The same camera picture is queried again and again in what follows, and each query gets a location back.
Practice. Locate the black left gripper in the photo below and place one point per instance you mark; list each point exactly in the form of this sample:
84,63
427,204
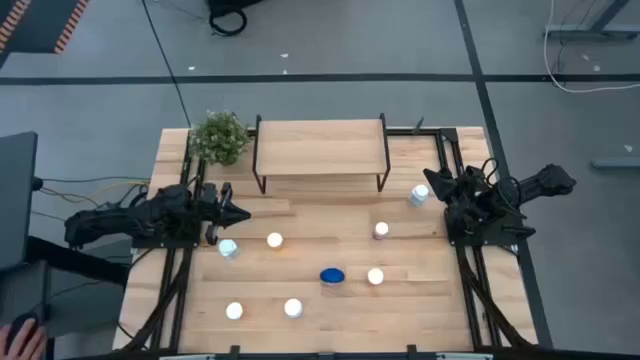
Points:
212,210

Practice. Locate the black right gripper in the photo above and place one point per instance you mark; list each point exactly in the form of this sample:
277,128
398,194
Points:
465,187

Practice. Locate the slim white medicine bottle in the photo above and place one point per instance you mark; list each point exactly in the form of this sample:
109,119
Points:
419,195

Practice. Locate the white bottle blue label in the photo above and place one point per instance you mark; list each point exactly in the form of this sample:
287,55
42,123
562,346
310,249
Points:
228,248

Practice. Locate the orange pill bottle white cap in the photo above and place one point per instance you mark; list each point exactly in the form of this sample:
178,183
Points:
234,310
375,276
274,240

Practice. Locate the pink medicine bottle white cap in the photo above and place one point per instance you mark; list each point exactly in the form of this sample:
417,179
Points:
381,230

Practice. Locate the large white medicine bottle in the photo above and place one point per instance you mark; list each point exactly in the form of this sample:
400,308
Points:
293,308

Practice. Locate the clear jar blue lid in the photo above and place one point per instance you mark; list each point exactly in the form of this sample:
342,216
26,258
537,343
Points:
332,276

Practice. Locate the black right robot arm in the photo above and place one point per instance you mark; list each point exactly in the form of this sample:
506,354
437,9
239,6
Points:
545,182

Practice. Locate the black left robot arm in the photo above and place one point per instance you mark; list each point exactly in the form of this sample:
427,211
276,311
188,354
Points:
125,220

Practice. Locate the potted green plant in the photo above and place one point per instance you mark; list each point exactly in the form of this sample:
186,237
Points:
220,137

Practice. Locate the grey floor foot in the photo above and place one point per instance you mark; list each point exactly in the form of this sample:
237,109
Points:
617,163

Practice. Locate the grey monitor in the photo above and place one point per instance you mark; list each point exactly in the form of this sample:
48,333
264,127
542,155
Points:
17,200

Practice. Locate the dark grey office desk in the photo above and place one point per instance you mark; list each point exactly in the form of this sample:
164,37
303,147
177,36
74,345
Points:
30,290

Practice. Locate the black computer mouse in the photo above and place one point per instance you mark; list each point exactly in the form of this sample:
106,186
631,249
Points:
25,322

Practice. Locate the person's hand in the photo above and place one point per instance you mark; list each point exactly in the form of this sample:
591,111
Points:
20,345

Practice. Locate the black mat orange striped edges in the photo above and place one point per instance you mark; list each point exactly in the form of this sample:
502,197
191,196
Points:
45,25

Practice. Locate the black metal table frame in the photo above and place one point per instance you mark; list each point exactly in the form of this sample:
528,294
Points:
405,132

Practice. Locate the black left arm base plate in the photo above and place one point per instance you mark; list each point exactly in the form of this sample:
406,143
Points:
165,243

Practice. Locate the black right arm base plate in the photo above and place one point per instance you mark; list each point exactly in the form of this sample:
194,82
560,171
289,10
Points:
492,240

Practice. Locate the wooden shelf black metal frame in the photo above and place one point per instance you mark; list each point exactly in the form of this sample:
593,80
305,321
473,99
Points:
320,145

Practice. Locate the grey desk leg frame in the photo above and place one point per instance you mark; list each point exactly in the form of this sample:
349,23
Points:
590,32

